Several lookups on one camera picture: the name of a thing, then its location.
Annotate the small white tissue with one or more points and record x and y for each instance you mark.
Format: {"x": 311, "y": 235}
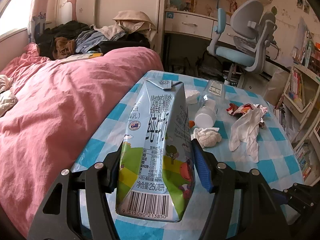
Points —
{"x": 192, "y": 97}

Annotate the pink curtain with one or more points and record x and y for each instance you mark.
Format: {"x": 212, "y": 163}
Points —
{"x": 41, "y": 10}

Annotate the row of upright books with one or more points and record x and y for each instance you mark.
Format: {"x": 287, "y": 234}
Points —
{"x": 307, "y": 47}

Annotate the brown garment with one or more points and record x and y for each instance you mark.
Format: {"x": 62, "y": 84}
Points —
{"x": 63, "y": 47}

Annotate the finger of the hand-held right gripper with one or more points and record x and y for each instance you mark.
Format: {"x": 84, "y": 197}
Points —
{"x": 303, "y": 195}

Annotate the white bookshelf with books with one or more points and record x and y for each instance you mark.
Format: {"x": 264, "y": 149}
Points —
{"x": 297, "y": 97}

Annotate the white bag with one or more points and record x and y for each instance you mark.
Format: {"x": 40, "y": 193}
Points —
{"x": 276, "y": 85}

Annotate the yellow book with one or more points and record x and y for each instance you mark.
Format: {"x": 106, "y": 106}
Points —
{"x": 80, "y": 57}

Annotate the black clothing pile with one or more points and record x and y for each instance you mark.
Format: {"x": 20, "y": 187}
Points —
{"x": 65, "y": 30}

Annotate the large white tissue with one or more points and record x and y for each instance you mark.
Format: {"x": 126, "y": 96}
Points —
{"x": 246, "y": 130}

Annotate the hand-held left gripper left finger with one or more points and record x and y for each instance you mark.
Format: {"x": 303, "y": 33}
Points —
{"x": 115, "y": 172}

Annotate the blue checkered tablecloth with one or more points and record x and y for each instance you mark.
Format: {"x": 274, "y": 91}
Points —
{"x": 275, "y": 160}

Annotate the blue denim garment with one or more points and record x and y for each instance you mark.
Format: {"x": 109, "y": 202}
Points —
{"x": 87, "y": 38}

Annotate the light blue milk carton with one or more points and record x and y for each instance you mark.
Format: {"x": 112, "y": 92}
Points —
{"x": 150, "y": 142}

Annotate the pink blanket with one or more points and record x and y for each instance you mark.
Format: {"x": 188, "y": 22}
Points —
{"x": 62, "y": 105}

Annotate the window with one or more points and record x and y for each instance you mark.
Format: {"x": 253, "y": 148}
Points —
{"x": 15, "y": 10}

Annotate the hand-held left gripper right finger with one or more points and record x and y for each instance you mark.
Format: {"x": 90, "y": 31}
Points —
{"x": 200, "y": 166}

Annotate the grey and blue desk chair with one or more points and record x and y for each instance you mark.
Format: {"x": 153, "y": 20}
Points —
{"x": 245, "y": 27}

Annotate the white desk with drawers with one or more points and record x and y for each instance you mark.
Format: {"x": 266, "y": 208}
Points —
{"x": 190, "y": 21}

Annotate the cream crumpled cloth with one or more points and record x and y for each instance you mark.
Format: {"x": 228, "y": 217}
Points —
{"x": 6, "y": 100}

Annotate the crumpled white tissue ball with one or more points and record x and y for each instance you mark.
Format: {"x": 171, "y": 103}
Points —
{"x": 207, "y": 136}

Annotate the clear plastic bottle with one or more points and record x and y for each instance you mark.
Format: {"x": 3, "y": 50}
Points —
{"x": 208, "y": 105}

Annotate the red crumpled snack wrapper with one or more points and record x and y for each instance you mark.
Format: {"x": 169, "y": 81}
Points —
{"x": 237, "y": 108}

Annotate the beige cloth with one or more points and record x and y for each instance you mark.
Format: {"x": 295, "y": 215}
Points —
{"x": 132, "y": 21}

